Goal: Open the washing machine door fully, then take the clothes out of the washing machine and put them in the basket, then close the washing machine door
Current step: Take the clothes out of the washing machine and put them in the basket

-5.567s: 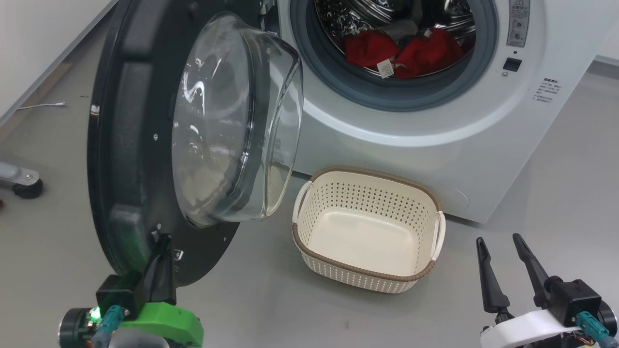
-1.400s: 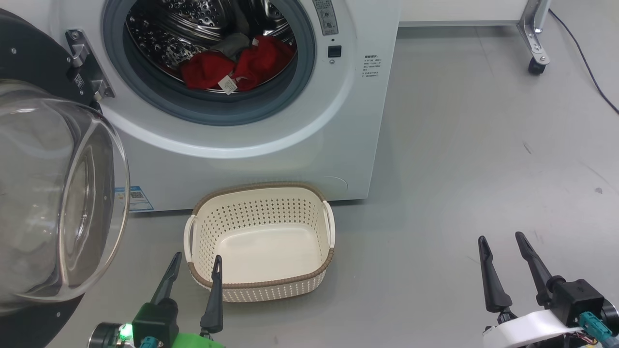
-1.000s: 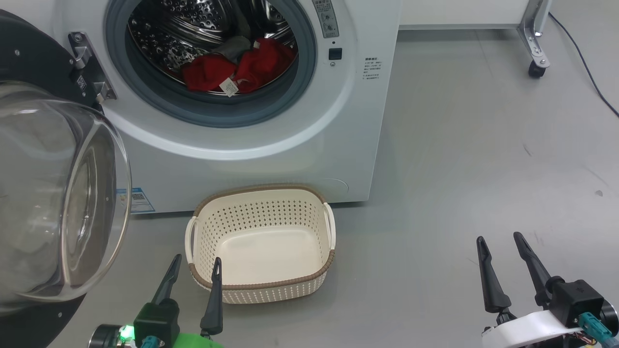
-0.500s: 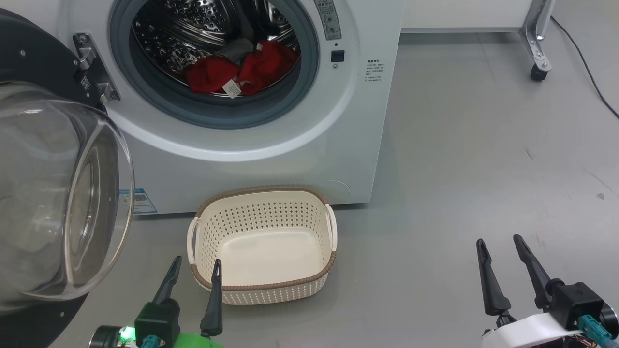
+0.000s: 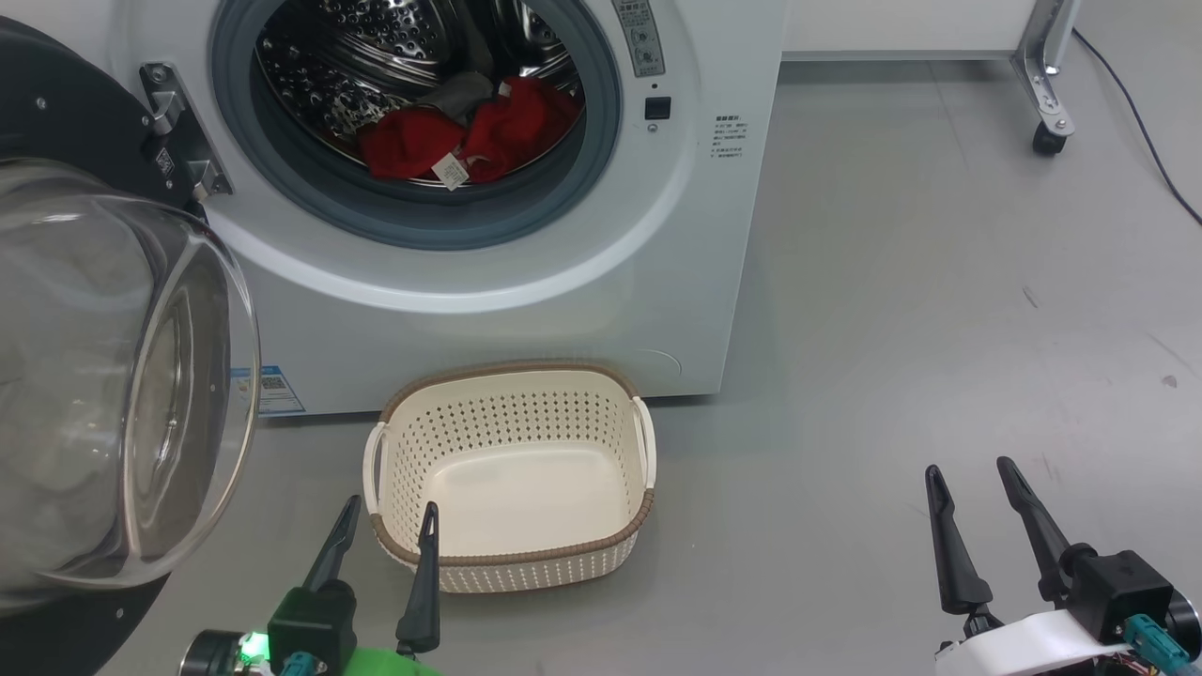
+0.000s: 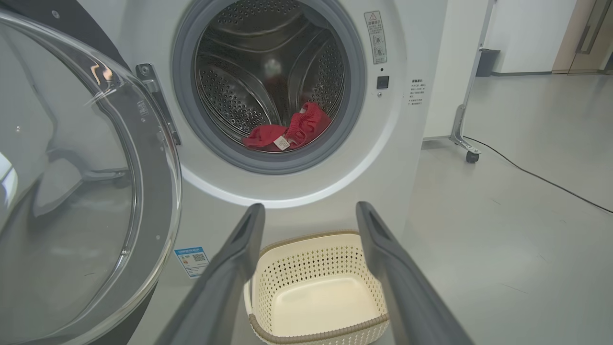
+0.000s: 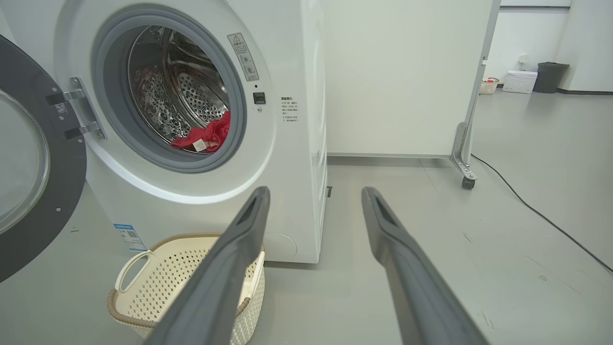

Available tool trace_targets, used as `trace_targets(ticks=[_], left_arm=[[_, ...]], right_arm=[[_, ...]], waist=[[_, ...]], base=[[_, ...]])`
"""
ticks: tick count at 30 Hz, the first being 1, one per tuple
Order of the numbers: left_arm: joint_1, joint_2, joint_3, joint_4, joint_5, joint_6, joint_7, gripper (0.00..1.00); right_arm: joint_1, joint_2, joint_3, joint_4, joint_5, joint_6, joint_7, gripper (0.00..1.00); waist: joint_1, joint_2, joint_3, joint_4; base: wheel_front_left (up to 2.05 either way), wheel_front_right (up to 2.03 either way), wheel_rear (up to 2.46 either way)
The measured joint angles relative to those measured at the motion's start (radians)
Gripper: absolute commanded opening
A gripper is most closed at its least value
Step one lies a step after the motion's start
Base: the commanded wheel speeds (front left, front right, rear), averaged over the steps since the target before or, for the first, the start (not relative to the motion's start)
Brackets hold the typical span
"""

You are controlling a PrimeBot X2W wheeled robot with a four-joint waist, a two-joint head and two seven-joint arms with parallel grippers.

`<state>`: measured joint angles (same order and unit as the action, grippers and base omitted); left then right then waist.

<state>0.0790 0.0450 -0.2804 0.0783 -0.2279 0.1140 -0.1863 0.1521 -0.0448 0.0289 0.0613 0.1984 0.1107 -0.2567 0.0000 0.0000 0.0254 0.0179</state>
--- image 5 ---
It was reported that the grey rubber door gasket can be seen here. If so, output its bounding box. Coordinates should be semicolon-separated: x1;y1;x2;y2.
208;0;623;252

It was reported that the metal door hinge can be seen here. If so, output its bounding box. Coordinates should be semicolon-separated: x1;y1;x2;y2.
141;61;234;203

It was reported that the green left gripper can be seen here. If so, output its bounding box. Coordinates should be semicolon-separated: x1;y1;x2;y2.
302;495;442;676

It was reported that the cream perforated laundry basket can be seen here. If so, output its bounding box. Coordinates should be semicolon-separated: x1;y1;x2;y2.
362;361;657;594

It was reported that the blue energy label sticker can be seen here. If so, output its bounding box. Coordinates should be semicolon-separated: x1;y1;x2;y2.
230;366;306;417

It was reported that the silver metal frame leg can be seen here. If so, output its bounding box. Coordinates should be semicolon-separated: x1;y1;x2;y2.
1011;0;1081;137

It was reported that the grey warning sticker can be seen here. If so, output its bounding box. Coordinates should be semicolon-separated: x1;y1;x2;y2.
612;0;666;78

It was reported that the black round glass washer door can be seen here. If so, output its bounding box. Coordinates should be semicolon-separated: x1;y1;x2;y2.
0;14;262;676

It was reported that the red garment with white stripes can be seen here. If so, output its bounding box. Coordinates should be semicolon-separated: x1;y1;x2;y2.
357;77;583;189

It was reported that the thin black floor cable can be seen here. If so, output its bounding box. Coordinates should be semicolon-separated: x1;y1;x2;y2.
1073;28;1202;226

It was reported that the white cabinet panel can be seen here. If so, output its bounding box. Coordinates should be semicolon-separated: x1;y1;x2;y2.
781;0;1039;62

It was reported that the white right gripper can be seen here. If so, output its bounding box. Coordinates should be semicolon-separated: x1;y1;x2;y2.
925;456;1137;676

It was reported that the stainless steel washer drum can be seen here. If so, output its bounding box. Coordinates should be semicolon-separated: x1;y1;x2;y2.
255;0;588;189

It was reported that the white front-load washing machine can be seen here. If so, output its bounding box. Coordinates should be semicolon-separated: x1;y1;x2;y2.
0;0;790;419

